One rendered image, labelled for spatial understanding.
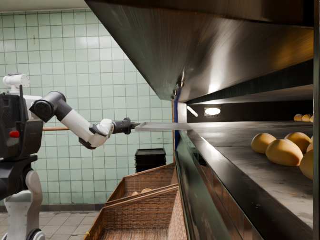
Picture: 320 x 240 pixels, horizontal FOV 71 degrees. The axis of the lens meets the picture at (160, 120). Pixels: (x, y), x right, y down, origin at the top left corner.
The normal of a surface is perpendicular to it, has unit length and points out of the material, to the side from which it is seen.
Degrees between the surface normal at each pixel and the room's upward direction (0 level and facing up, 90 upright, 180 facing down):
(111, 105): 90
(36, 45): 90
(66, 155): 90
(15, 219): 81
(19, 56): 90
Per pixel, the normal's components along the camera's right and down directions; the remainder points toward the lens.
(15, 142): 0.98, -0.02
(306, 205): -0.04, -1.00
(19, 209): -0.05, -0.11
